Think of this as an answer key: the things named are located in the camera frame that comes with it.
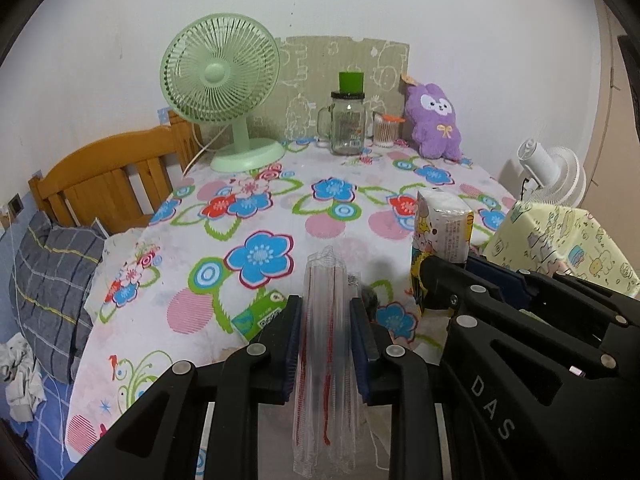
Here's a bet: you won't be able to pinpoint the cartoon tissue pack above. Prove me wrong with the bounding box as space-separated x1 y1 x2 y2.
410 190 474 313

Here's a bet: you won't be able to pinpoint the clear plastic bag red stripes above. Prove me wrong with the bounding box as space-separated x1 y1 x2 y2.
292 246 360 479

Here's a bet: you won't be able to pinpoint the yellow cartoon storage box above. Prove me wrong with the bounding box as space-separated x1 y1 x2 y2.
483 202 639 298

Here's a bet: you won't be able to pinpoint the white standing fan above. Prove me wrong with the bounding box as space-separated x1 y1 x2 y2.
498 139 587 208

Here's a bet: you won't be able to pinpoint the green tissue pack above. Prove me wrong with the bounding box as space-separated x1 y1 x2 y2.
231 287 286 342

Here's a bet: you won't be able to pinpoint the crumpled white cloth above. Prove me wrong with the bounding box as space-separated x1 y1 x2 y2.
1 333 47 422

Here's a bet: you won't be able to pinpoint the floral tablecloth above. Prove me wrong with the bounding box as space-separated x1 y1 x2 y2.
65 139 515 465

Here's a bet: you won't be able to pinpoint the cotton swab jar orange lid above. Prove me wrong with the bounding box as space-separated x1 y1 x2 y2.
372 112 405 148

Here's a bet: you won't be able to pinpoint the purple plush bunny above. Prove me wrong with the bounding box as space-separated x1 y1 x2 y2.
405 84 462 162

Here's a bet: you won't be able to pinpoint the glass mason jar mug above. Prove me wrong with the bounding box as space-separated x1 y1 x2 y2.
317 91 367 156

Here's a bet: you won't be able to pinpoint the grey plaid pillow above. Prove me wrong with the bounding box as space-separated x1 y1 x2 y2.
9 211 106 384

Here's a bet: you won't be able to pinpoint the green cup on jar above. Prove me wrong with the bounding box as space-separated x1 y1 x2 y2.
338 72 364 94

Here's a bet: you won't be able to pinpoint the green patterned board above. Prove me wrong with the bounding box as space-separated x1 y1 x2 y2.
247 36 409 140

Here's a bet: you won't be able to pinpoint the green desk fan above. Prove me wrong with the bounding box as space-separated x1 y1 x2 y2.
160 13 284 174

